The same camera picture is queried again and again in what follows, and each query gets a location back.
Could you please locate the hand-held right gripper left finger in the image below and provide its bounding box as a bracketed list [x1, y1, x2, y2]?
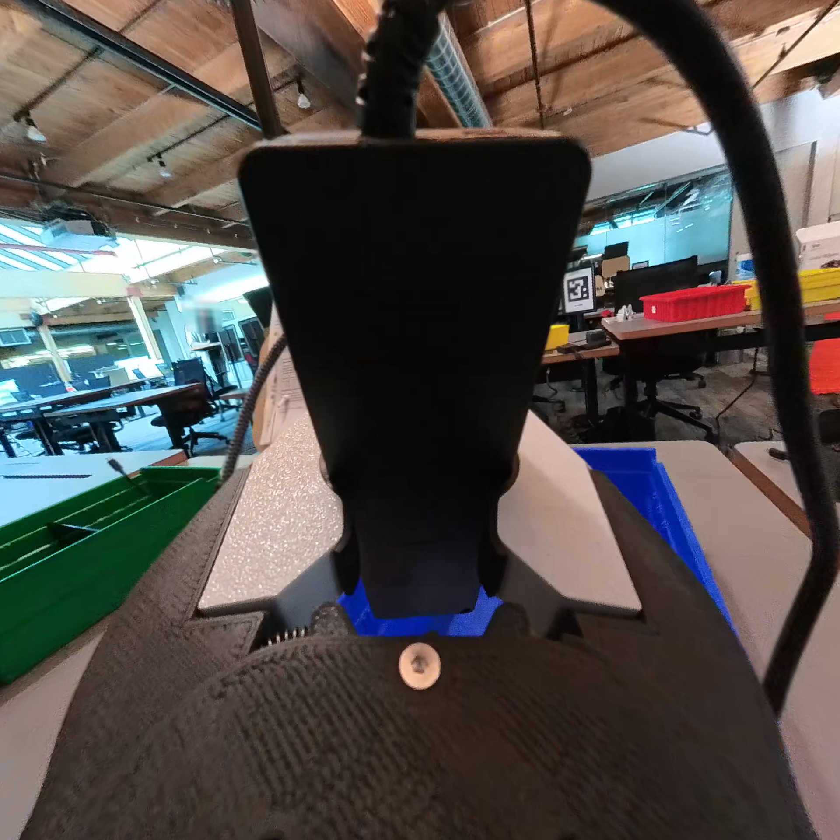
[197, 402, 361, 632]

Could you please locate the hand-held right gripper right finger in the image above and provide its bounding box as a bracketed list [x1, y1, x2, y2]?
[484, 411, 644, 636]

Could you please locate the blue plastic bin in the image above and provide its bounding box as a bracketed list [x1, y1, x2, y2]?
[336, 446, 737, 641]

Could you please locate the brown cardboard box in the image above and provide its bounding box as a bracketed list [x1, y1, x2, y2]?
[252, 307, 311, 452]

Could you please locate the black swivel chair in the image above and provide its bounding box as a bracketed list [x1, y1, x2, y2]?
[151, 357, 229, 458]

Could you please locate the black office chair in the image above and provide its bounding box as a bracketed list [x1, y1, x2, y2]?
[607, 351, 719, 444]

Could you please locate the green plastic bin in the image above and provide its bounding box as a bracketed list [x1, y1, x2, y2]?
[0, 465, 222, 687]

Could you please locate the dark wooden desk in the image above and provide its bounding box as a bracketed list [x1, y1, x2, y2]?
[0, 382, 206, 455]

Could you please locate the wooden desk with black legs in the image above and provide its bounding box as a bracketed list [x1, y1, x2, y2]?
[601, 298, 840, 427]

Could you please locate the printed tag sign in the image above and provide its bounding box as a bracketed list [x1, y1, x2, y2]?
[562, 265, 597, 315]

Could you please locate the red plastic bin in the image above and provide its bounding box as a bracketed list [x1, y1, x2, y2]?
[639, 284, 749, 323]

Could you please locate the black computer monitor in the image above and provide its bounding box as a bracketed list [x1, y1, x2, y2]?
[613, 255, 700, 314]

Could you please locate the red orange object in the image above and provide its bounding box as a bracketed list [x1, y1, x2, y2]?
[808, 337, 840, 396]

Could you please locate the large yellow plastic bin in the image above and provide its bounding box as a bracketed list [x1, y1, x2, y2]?
[745, 267, 840, 311]

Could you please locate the ceiling mounted grey unit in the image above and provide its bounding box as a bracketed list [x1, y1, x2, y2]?
[38, 205, 118, 254]

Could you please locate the white cardboard box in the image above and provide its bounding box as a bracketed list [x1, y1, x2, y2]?
[795, 222, 840, 272]

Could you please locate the thin braided grey cable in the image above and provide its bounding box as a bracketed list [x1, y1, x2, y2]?
[218, 333, 287, 484]

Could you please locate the thick black cable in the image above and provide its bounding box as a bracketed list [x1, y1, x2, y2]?
[357, 0, 840, 718]

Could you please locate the ribbed ceiling air duct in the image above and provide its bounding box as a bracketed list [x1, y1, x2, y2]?
[422, 12, 494, 130]

